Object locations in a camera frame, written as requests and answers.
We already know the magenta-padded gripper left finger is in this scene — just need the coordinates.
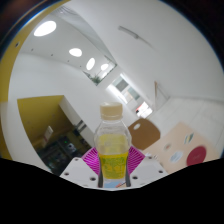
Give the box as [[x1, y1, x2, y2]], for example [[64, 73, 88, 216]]
[[59, 147, 101, 188]]

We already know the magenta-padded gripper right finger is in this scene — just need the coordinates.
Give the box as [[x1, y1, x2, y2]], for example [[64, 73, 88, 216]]
[[126, 145, 169, 188]]

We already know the clear bottle with yellow drink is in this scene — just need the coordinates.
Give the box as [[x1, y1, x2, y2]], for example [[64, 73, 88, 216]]
[[93, 101, 133, 189]]

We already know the dark shop shelf unit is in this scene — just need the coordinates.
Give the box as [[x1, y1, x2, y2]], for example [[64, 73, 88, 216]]
[[34, 130, 92, 175]]

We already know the wooden chair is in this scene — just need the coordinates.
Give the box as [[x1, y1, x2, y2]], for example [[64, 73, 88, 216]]
[[128, 117, 162, 151]]

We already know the hanging white sign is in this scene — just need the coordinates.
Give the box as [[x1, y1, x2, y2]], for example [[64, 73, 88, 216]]
[[42, 125, 55, 143]]

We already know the flat round red coaster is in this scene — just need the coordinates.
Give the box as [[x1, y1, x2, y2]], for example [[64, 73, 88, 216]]
[[186, 145, 208, 167]]

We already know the small coloured paper piece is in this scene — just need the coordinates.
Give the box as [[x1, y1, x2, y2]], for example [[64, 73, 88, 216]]
[[183, 132, 195, 145]]

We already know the wooden stair handrail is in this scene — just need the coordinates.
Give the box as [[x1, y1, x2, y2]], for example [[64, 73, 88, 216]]
[[153, 81, 171, 110]]

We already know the green potted plant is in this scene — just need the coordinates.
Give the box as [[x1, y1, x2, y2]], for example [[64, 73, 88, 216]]
[[88, 73, 103, 85]]

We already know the group of round ceiling lights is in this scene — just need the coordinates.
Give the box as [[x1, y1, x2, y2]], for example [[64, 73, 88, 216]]
[[33, 20, 111, 72]]

